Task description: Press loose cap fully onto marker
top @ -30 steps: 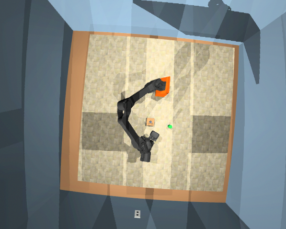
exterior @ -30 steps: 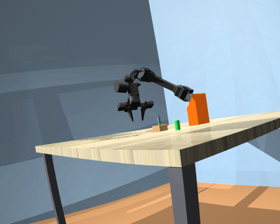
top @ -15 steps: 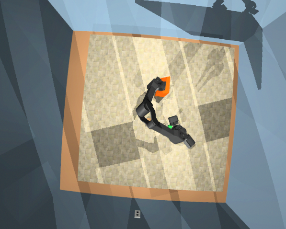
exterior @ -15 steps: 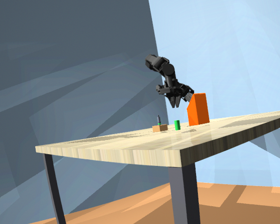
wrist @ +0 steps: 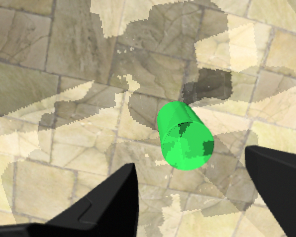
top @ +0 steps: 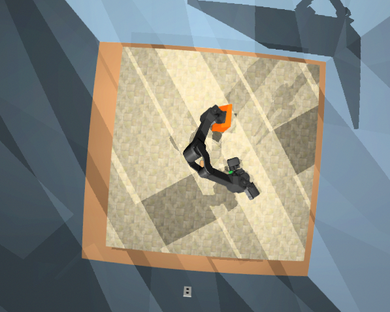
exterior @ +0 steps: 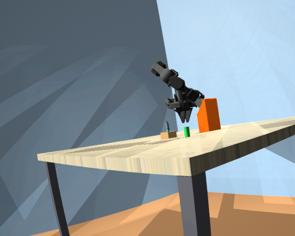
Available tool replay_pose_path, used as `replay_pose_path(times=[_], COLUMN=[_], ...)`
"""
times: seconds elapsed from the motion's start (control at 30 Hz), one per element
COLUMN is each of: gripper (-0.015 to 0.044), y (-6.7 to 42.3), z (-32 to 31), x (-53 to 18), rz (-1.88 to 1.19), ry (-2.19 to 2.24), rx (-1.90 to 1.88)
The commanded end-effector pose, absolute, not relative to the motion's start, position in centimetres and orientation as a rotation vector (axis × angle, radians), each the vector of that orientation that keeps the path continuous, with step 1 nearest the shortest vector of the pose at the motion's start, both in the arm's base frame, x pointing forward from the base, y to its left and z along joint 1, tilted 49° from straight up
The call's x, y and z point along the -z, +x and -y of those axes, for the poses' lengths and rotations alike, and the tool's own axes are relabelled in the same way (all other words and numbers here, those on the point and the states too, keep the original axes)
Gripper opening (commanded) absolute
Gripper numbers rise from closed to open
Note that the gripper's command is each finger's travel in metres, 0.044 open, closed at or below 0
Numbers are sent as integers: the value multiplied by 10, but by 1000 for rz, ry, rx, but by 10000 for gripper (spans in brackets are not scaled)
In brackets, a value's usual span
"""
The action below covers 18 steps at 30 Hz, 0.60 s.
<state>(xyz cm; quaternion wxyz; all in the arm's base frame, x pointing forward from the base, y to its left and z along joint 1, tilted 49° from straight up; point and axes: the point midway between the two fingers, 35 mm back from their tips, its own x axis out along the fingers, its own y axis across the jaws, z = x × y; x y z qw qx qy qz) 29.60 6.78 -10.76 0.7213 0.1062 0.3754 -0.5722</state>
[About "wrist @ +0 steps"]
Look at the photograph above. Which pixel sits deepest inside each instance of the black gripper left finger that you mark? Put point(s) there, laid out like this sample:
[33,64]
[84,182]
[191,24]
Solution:
[111,209]

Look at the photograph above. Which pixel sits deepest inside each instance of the green cylinder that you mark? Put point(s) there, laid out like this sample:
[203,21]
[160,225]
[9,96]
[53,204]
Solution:
[186,142]

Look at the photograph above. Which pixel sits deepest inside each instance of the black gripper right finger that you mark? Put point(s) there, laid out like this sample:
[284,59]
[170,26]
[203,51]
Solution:
[273,173]

